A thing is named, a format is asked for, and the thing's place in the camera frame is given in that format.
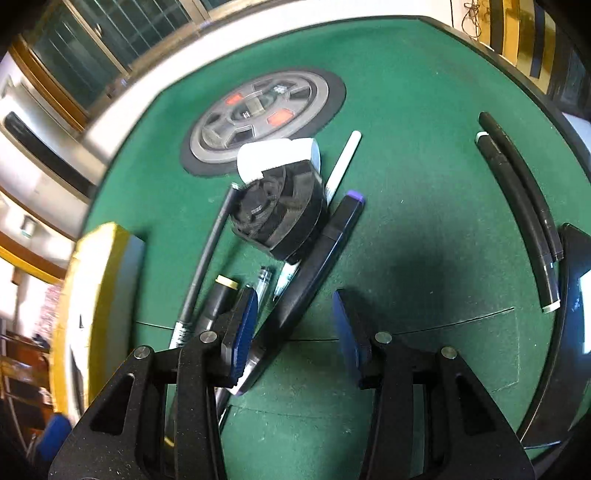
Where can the black pen barcode label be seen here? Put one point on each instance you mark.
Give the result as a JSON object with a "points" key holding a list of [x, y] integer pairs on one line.
{"points": [[184, 324]]}

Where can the round grey table centre console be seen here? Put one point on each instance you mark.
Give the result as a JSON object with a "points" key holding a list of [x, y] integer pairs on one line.
{"points": [[290, 103]]}

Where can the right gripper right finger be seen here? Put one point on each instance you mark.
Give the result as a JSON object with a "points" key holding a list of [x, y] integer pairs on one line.
{"points": [[356, 329]]}

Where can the black marker purple cap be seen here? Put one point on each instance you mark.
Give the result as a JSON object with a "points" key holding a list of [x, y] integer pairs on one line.
{"points": [[296, 298]]}

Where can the white yellow-edged storage box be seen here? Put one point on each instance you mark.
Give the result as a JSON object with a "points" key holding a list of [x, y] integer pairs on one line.
{"points": [[91, 333]]}

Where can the thick black marker yellow band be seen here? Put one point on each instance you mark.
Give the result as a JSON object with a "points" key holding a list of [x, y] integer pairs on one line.
{"points": [[219, 300]]}

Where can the black ribbed plastic holder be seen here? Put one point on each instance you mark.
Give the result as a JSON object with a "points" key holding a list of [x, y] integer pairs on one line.
{"points": [[283, 213]]}

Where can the black phone on table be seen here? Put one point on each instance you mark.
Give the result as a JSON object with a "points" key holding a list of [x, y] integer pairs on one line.
{"points": [[566, 373]]}

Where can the tall gold tower fan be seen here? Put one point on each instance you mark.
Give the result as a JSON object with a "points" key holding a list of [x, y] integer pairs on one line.
{"points": [[45, 142]]}

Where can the silver clear pen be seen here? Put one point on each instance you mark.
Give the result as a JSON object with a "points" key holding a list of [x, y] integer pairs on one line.
{"points": [[263, 284]]}

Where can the black marker white tip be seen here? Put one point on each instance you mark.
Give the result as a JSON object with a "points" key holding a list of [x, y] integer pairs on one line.
{"points": [[531, 231]]}

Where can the large barred window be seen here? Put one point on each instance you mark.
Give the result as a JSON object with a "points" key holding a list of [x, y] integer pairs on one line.
{"points": [[79, 54]]}

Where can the person left hand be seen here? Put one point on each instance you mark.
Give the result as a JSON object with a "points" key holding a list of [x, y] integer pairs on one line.
{"points": [[53, 437]]}

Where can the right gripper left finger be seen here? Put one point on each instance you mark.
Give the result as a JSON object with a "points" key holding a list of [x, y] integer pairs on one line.
{"points": [[238, 334]]}

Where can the white pill bottle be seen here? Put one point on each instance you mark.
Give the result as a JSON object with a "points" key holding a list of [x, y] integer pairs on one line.
{"points": [[256, 157]]}

